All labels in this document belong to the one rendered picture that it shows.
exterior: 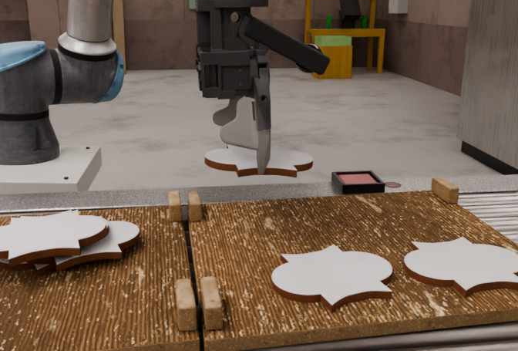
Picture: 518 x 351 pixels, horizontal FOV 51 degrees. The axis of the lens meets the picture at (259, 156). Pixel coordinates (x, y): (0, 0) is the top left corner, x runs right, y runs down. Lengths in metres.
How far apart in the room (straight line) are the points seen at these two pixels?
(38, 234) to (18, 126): 0.52
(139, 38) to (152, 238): 9.70
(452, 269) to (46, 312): 0.43
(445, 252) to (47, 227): 0.47
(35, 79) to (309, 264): 0.72
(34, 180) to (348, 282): 0.65
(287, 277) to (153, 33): 9.82
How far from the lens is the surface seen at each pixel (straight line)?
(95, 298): 0.61
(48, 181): 1.06
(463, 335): 0.61
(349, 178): 0.99
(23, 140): 1.17
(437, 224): 0.80
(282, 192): 0.95
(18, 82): 1.15
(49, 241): 0.66
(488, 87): 4.50
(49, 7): 10.08
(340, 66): 9.13
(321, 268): 0.63
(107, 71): 1.19
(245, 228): 0.75
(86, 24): 1.15
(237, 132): 0.64
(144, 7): 10.36
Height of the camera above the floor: 1.23
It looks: 16 degrees down
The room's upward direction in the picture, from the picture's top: straight up
